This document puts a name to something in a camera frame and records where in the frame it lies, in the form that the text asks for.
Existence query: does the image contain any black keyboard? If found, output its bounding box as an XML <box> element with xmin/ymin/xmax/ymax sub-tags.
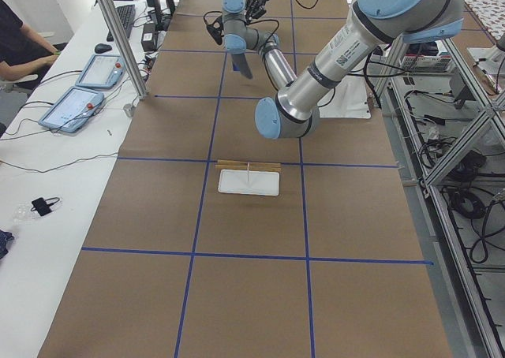
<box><xmin>115</xmin><ymin>4</ymin><xmax>136</xmax><ymax>39</ymax></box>

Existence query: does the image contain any clear plastic bag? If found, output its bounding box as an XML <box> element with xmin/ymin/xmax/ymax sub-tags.
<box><xmin>13</xmin><ymin>203</ymin><xmax>40</xmax><ymax>223</ymax></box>

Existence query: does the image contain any black computer mouse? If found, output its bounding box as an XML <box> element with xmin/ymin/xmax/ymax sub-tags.
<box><xmin>94</xmin><ymin>43</ymin><xmax>112</xmax><ymax>54</ymax></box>

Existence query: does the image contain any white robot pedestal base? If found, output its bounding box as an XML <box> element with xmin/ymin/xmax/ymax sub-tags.
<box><xmin>317</xmin><ymin>76</ymin><xmax>371</xmax><ymax>119</ymax></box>

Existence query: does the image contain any white towel rack with wooden bars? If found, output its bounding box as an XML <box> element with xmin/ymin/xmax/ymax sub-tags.
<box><xmin>215</xmin><ymin>160</ymin><xmax>282</xmax><ymax>196</ymax></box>

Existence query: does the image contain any aluminium frame rail right side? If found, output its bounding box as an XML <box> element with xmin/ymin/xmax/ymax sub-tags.
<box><xmin>371</xmin><ymin>31</ymin><xmax>504</xmax><ymax>357</ymax></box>

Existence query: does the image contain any far blue teach pendant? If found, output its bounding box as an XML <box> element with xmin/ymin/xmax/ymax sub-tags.
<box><xmin>76</xmin><ymin>54</ymin><xmax>124</xmax><ymax>90</ymax></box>

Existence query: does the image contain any dark blue cloth at edge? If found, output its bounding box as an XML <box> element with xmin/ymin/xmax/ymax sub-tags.
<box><xmin>0</xmin><ymin>230</ymin><xmax>15</xmax><ymax>259</ymax></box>

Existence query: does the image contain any seated person in black shirt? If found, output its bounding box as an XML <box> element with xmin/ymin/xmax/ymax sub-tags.
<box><xmin>1</xmin><ymin>0</ymin><xmax>67</xmax><ymax>90</ymax></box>

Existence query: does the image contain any black power adapter box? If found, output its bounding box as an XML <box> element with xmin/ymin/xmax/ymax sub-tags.
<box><xmin>141</xmin><ymin>22</ymin><xmax>159</xmax><ymax>52</ymax></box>

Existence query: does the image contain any aluminium frame post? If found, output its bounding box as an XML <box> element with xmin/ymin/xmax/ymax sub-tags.
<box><xmin>97</xmin><ymin>0</ymin><xmax>148</xmax><ymax>100</ymax></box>

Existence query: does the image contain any small black device with cable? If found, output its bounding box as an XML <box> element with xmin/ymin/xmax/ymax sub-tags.
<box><xmin>31</xmin><ymin>196</ymin><xmax>62</xmax><ymax>217</ymax></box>

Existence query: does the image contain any blue teach pendant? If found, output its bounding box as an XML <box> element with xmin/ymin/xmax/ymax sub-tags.
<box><xmin>76</xmin><ymin>54</ymin><xmax>124</xmax><ymax>90</ymax></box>
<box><xmin>38</xmin><ymin>86</ymin><xmax>105</xmax><ymax>133</ymax></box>

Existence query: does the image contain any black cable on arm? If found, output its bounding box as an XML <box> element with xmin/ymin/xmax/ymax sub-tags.
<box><xmin>203</xmin><ymin>10</ymin><xmax>281</xmax><ymax>47</ymax></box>

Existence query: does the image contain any blue-grey microfibre towel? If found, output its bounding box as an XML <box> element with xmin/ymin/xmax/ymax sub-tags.
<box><xmin>231</xmin><ymin>50</ymin><xmax>253</xmax><ymax>80</ymax></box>

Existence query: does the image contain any black cable on white desk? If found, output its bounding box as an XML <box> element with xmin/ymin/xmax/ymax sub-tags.
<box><xmin>0</xmin><ymin>152</ymin><xmax>119</xmax><ymax>174</ymax></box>

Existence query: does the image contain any near blue teach pendant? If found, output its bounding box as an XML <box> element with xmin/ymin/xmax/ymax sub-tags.
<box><xmin>38</xmin><ymin>86</ymin><xmax>105</xmax><ymax>133</ymax></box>

